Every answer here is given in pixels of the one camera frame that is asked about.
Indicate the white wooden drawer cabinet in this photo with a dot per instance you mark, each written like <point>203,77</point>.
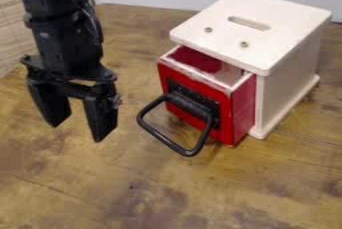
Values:
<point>269,37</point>

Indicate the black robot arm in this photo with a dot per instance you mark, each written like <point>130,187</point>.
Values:
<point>65,70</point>

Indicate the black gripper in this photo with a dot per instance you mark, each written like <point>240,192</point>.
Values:
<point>66,70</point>

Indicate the red drawer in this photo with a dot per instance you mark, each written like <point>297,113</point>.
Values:
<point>217,85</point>

